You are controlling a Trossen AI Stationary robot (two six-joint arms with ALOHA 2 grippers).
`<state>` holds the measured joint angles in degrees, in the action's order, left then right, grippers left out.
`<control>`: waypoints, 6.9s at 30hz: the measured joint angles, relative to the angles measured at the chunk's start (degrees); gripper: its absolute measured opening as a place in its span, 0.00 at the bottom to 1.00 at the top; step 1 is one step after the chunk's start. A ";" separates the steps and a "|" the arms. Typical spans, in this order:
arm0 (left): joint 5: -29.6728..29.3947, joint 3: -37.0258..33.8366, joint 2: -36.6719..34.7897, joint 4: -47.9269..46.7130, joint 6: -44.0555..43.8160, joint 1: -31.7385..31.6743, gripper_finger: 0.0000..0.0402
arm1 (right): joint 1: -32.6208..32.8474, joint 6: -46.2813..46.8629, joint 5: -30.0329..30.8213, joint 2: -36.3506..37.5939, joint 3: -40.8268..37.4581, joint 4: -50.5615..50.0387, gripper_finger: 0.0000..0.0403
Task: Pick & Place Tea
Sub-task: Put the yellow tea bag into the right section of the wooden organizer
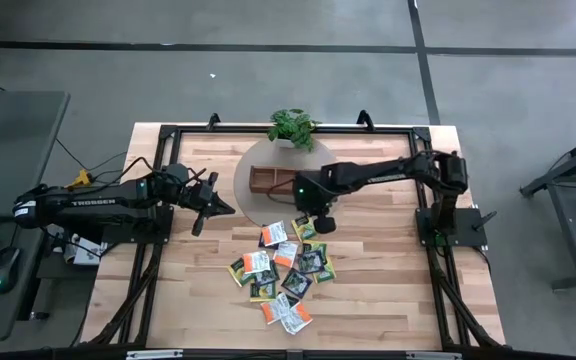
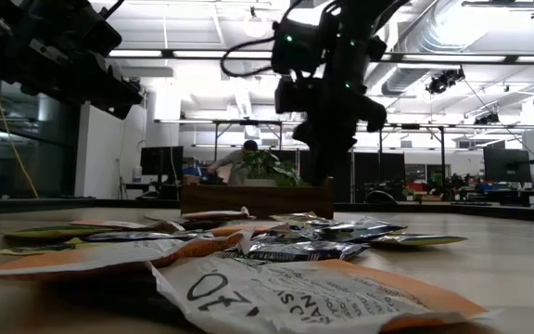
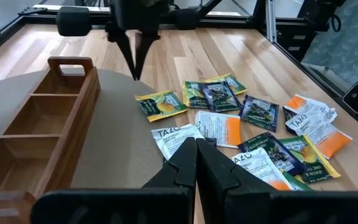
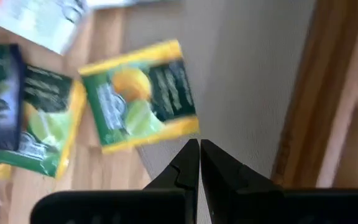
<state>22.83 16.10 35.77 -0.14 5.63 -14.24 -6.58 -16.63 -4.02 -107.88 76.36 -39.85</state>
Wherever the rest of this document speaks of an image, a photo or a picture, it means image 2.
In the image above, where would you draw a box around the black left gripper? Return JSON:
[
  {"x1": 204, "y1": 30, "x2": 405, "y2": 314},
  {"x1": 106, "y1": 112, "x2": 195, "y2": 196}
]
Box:
[{"x1": 0, "y1": 0, "x2": 144, "y2": 120}]

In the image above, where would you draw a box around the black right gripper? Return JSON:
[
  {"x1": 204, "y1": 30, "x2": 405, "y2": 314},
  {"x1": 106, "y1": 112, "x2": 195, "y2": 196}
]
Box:
[{"x1": 274, "y1": 36, "x2": 388, "y2": 183}]

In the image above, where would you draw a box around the wooden tea organizer box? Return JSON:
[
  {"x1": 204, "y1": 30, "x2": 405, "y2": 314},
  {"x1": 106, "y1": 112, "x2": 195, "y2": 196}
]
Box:
[{"x1": 179, "y1": 177, "x2": 336, "y2": 220}]

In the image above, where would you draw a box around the long ceiling light bar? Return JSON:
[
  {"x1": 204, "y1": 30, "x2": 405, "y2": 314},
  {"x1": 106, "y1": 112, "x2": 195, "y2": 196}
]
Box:
[
  {"x1": 108, "y1": 48, "x2": 273, "y2": 60},
  {"x1": 380, "y1": 53, "x2": 534, "y2": 65}
]

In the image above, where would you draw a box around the potted plant white pot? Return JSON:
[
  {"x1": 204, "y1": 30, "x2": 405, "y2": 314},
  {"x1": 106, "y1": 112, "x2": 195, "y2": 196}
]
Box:
[{"x1": 236, "y1": 150, "x2": 313, "y2": 188}]

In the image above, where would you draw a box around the black partition panel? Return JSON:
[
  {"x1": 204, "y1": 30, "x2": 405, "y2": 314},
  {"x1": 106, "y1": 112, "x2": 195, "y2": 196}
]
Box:
[{"x1": 352, "y1": 150, "x2": 407, "y2": 204}]

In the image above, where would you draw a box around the black office chair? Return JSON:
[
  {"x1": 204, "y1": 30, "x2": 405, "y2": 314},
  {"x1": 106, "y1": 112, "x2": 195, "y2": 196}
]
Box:
[{"x1": 364, "y1": 188, "x2": 399, "y2": 204}]

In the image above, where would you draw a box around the black computer monitor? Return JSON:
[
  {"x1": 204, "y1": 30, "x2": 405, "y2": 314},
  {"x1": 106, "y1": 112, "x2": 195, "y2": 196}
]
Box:
[
  {"x1": 139, "y1": 146, "x2": 184, "y2": 186},
  {"x1": 483, "y1": 147, "x2": 533, "y2": 184}
]

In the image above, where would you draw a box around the person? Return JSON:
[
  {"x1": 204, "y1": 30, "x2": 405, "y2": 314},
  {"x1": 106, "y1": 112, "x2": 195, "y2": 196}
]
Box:
[{"x1": 205, "y1": 138, "x2": 261, "y2": 186}]

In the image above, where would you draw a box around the black ceiling spotlight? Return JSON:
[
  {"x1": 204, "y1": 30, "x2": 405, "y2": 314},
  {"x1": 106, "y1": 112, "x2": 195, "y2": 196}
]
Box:
[
  {"x1": 425, "y1": 67, "x2": 466, "y2": 96},
  {"x1": 473, "y1": 110, "x2": 502, "y2": 126}
]

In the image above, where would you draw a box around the round white pendant lamp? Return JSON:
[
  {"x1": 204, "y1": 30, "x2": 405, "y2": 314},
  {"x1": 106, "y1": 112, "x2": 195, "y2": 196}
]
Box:
[{"x1": 242, "y1": 6, "x2": 268, "y2": 39}]

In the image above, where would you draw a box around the cluttered office desk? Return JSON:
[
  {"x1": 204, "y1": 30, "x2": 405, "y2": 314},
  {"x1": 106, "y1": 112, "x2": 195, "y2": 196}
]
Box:
[{"x1": 405, "y1": 172, "x2": 534, "y2": 206}]

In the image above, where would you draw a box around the black metal rack frame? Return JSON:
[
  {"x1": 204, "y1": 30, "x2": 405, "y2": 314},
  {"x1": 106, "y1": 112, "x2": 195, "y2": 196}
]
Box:
[
  {"x1": 377, "y1": 122, "x2": 449, "y2": 199},
  {"x1": 210, "y1": 119, "x2": 287, "y2": 175}
]

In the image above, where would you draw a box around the thick black gripper cable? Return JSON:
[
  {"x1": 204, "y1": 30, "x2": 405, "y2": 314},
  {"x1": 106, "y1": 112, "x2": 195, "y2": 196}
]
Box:
[{"x1": 220, "y1": 35, "x2": 277, "y2": 79}]

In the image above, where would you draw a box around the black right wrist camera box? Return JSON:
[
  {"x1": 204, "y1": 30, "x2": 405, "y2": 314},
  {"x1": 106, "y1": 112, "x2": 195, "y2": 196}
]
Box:
[{"x1": 271, "y1": 20, "x2": 324, "y2": 75}]

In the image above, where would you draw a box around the yellow hanging cable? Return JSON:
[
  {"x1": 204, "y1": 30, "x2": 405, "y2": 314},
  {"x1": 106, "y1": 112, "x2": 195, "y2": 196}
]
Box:
[{"x1": 0, "y1": 73, "x2": 41, "y2": 199}]

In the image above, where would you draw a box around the black aluminium table frame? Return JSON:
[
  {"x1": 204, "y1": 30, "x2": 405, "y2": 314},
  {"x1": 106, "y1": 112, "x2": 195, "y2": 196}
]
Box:
[{"x1": 0, "y1": 197, "x2": 534, "y2": 225}]

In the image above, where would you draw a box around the silver ventilation duct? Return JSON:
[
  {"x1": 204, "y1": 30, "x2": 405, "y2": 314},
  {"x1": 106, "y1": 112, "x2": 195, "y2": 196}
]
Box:
[{"x1": 377, "y1": 0, "x2": 498, "y2": 97}]

